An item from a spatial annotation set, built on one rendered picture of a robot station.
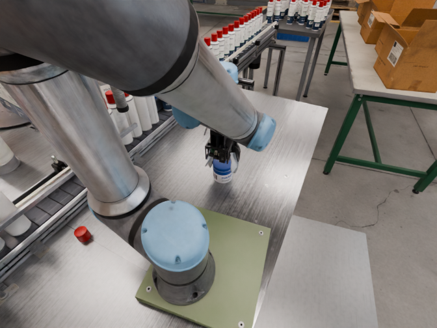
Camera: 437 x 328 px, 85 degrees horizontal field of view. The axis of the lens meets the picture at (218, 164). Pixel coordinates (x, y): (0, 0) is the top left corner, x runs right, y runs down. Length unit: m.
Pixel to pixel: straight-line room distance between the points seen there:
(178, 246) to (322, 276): 0.42
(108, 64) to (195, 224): 0.32
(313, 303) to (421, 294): 1.27
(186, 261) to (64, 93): 0.30
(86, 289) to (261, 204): 0.53
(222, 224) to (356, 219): 1.42
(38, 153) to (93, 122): 0.76
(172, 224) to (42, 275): 0.45
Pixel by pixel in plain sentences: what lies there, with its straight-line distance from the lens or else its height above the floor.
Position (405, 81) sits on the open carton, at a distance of 1.85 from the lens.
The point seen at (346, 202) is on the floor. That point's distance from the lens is 2.07.
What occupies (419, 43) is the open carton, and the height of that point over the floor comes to 1.04.
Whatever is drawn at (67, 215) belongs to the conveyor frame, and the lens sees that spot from 0.86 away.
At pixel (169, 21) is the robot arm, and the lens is 0.19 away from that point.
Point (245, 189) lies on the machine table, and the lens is 0.82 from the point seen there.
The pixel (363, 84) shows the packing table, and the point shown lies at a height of 0.78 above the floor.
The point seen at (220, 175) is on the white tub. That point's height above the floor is 0.87.
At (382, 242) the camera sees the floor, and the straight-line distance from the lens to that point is 1.97.
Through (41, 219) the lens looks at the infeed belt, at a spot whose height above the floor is 0.88.
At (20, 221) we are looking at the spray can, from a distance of 0.81.
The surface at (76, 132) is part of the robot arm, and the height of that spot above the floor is 1.28.
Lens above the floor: 1.46
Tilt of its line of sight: 44 degrees down
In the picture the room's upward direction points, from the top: straight up
